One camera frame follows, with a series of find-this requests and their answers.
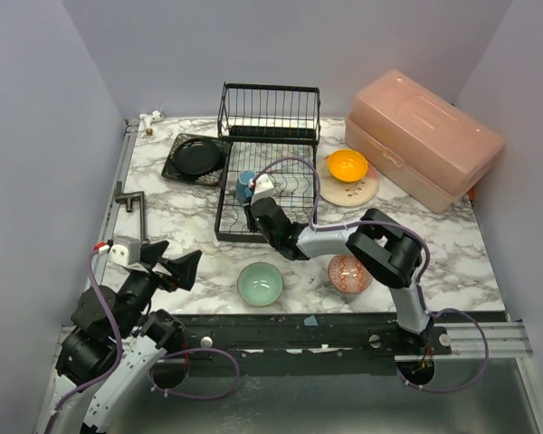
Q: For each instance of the black front mounting bar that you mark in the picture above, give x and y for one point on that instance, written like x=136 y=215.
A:
x=296 y=345

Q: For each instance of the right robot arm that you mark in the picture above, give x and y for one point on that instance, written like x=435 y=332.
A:
x=395 y=256

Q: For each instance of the pink plastic storage box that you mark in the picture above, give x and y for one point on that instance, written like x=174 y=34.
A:
x=424 y=144

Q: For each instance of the blue floral mug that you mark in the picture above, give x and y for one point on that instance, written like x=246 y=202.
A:
x=243 y=187

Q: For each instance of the mint green bowl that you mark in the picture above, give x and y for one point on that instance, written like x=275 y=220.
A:
x=260 y=284

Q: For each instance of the black round plate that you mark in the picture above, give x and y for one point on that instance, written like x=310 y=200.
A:
x=197 y=156

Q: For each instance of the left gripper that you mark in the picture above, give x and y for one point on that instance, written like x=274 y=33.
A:
x=155 y=269

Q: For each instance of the white corner fixture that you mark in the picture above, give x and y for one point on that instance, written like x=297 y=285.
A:
x=147 y=122

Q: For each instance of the red blue patterned bowl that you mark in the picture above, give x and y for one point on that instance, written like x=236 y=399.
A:
x=348 y=275

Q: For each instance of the aluminium left rail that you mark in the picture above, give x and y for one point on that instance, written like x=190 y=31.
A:
x=105 y=274

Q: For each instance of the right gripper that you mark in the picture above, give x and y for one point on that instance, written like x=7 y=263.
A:
x=261 y=209

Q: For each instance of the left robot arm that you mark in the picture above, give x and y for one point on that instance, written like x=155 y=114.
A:
x=115 y=340

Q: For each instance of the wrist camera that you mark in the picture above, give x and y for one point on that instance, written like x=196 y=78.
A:
x=262 y=187
x=123 y=251

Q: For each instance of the black wire dish rack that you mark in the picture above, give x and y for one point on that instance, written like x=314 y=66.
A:
x=263 y=123

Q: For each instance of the pink beige round plate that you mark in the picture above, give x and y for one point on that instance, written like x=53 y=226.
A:
x=346 y=194

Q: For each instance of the black patterned square plate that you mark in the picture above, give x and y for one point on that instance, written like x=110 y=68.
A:
x=170 y=173

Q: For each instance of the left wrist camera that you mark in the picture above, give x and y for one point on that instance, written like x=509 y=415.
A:
x=123 y=251

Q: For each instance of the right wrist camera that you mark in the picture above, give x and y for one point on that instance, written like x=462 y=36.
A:
x=262 y=187

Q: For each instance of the yellow bowl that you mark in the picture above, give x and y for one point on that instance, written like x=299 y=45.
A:
x=347 y=165

